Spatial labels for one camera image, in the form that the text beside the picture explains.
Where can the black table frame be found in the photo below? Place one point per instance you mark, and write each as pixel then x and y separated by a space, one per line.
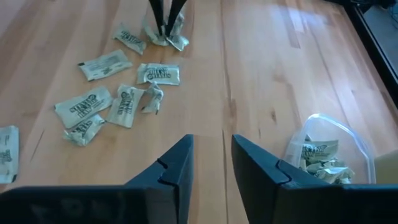
pixel 373 46

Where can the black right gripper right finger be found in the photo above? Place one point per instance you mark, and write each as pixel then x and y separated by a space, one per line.
pixel 258 174

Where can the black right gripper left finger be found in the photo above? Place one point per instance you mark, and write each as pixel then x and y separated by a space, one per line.
pixel 180 161

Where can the clear plastic bin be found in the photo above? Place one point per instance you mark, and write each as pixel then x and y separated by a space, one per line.
pixel 357 140

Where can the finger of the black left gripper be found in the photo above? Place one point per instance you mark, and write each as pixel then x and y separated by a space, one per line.
pixel 158 12
pixel 175 12

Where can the pale green sweetener packet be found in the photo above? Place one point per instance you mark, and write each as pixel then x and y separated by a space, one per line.
pixel 7 154
pixel 158 74
pixel 125 105
pixel 178 40
pixel 318 149
pixel 83 130
pixel 152 98
pixel 83 106
pixel 105 65
pixel 332 174
pixel 129 39

